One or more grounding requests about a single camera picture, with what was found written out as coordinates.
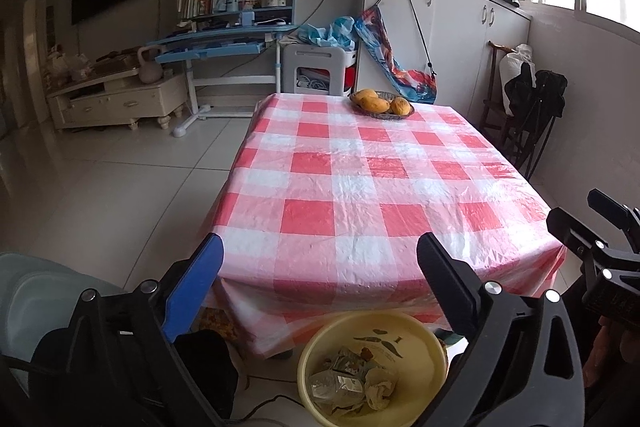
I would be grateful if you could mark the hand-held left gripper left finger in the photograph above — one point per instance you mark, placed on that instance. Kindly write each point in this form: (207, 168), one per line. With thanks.
(192, 292)

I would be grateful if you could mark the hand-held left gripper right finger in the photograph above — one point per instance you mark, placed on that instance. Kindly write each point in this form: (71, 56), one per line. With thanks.
(447, 289)

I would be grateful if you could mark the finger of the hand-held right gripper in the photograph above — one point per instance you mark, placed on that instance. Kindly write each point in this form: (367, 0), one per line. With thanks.
(610, 207)
(570, 229)

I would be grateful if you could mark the yellow plastic bin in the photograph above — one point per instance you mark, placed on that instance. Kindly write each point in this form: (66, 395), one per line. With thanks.
(420, 367)

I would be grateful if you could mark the person's right hand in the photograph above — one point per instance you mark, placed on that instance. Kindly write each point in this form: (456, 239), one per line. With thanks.
(612, 352)

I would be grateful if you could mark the orange patterned cloth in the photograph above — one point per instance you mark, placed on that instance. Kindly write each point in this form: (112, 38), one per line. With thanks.
(217, 322)

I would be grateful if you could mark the black folding chair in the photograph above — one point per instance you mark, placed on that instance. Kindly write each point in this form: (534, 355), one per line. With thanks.
(542, 92)

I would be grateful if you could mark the red white checked tablecloth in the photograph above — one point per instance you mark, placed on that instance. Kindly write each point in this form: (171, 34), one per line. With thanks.
(350, 187)

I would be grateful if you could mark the pale green chair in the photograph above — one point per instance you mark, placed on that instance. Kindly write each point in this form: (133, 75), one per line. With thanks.
(35, 292)

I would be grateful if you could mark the dark wooden chair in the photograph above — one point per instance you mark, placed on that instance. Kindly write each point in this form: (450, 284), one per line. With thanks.
(492, 82)

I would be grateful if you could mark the white sack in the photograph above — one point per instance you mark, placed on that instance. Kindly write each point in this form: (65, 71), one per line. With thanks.
(512, 67)

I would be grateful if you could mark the dark fruit bowl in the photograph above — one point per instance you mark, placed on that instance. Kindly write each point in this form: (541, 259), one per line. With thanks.
(382, 115)

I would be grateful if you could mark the round yellow mango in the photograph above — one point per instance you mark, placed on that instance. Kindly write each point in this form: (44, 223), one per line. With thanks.
(400, 106)

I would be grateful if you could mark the long yellow mango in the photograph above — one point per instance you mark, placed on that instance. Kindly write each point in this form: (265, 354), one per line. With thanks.
(362, 95)
(375, 104)

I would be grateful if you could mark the cream television cabinet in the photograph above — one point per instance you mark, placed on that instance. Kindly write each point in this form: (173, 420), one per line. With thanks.
(120, 104)

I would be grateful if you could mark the white cabinet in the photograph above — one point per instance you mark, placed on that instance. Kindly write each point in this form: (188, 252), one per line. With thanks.
(460, 52)

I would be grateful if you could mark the pink kettlebell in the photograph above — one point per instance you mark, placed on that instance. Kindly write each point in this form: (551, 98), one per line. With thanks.
(150, 72)

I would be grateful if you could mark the colourful printed bag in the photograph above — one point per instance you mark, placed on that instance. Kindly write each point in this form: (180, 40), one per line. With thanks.
(390, 52)

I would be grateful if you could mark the blue study desk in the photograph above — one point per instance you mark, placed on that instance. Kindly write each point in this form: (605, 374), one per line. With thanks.
(220, 34)

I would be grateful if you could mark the pale household clutter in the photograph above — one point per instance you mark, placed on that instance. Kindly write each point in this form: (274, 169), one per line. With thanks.
(67, 64)

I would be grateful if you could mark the white plastic stool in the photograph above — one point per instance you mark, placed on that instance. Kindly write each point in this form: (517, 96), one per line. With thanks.
(312, 57)

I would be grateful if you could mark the blue plastic bag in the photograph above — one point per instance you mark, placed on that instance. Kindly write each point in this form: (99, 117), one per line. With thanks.
(335, 29)

